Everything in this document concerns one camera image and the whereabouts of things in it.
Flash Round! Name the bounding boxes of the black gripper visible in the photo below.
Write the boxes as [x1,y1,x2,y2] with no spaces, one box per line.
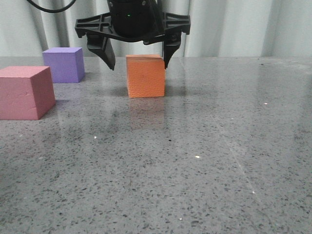
[75,0,191,70]

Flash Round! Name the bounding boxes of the orange foam block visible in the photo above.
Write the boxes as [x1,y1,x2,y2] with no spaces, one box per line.
[126,55,165,98]

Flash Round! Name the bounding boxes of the purple foam block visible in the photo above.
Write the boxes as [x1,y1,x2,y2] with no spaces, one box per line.
[42,47,85,83]

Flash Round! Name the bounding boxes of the pale green curtain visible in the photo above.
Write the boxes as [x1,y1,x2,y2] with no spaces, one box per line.
[0,0,312,57]

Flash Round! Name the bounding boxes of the red foam block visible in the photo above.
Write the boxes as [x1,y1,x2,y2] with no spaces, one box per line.
[0,66,56,120]

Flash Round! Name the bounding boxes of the black cable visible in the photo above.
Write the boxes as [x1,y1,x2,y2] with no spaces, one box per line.
[26,0,76,13]

